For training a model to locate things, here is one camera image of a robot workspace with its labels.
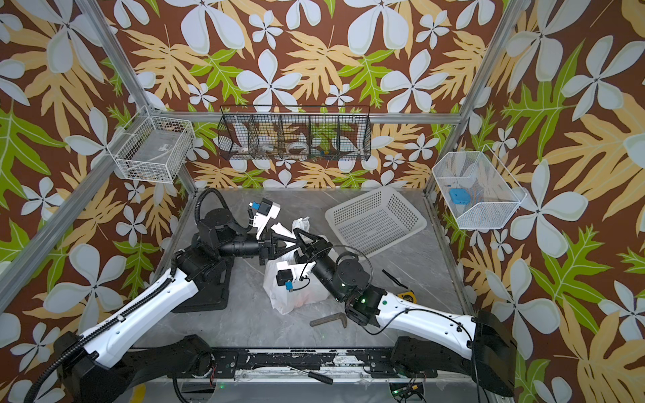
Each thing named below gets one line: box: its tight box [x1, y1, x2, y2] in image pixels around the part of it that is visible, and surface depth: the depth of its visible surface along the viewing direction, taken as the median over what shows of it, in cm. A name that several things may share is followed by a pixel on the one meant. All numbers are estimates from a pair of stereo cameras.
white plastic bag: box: [293, 216, 311, 235], surface depth 65 cm
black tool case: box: [171, 245, 234, 314], surface depth 52 cm
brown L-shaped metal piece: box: [309, 312, 348, 329], surface depth 84 cm
